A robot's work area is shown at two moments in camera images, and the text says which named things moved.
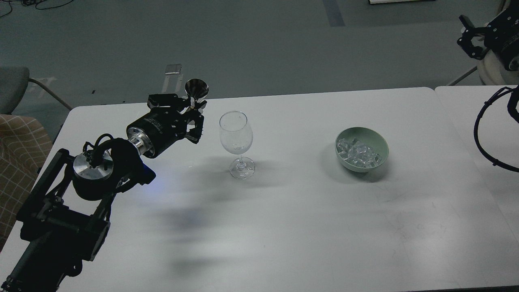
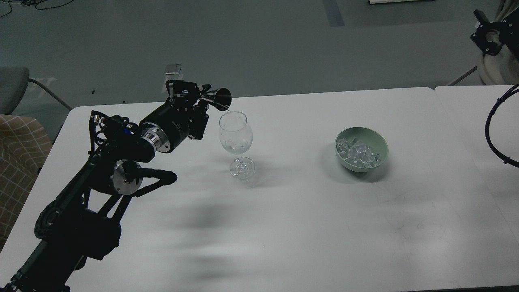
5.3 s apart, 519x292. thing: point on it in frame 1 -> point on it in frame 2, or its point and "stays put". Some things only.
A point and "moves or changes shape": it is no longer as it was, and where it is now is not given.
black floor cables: [27, 3] stays put
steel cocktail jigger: [196, 89] moves or changes shape
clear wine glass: [236, 135] stays put
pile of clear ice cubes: [354, 151] stays put
